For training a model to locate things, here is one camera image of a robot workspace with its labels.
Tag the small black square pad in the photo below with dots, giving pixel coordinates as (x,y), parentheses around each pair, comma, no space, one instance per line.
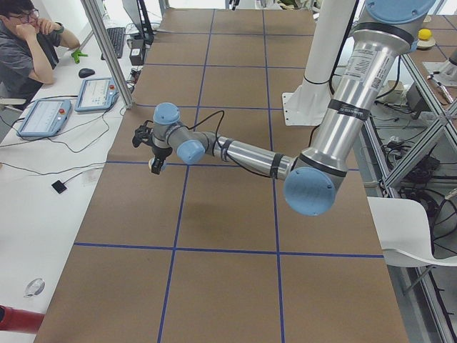
(59,186)

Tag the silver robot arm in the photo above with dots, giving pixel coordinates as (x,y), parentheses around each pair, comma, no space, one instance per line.
(386,30)

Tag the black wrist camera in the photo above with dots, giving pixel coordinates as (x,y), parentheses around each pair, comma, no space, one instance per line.
(143,135)

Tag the brown paper table mat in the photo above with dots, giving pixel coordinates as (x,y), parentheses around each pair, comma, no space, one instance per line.
(210,252)

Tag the red object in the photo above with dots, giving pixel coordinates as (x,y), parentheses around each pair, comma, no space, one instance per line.
(20,321)

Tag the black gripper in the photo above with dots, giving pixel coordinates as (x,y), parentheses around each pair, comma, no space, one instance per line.
(159,152)

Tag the white chair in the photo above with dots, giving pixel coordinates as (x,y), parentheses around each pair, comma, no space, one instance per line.
(403,232)

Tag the aluminium frame post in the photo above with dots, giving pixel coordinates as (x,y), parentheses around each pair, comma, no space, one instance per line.
(97,24)

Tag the black computer mouse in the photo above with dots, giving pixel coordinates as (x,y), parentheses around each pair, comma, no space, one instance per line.
(85,72)

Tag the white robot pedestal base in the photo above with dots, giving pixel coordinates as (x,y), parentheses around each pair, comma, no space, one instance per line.
(308,104)

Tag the blue teach pendant far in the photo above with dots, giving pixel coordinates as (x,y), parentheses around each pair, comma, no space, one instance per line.
(96,94)

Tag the blue teach pendant near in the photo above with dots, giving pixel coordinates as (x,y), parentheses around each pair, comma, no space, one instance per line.
(45,119)

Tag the black power adapter box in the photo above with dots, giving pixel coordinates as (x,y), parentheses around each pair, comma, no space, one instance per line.
(137,52)

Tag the green toy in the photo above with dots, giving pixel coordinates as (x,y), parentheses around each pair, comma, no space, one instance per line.
(76,56)

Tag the black keyboard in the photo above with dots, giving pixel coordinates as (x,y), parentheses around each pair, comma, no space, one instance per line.
(117,39)

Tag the seated person grey shirt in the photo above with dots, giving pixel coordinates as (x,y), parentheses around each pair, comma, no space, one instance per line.
(28,48)

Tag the blue teach pendant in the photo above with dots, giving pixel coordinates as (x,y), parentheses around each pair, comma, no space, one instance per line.
(96,94)
(45,119)

